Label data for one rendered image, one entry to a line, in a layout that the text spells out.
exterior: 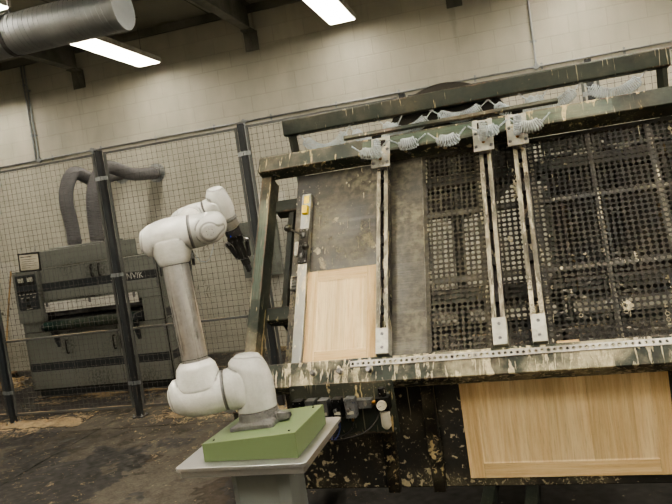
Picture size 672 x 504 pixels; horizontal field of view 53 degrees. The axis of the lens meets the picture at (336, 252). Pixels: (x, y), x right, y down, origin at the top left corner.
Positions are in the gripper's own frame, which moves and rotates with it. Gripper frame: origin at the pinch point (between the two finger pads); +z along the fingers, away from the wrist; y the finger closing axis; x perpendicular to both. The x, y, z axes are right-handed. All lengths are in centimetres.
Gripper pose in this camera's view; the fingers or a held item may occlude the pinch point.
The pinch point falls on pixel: (247, 264)
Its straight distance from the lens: 330.0
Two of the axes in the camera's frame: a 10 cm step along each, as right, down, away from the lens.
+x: -2.0, 4.8, -8.5
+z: 3.2, 8.5, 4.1
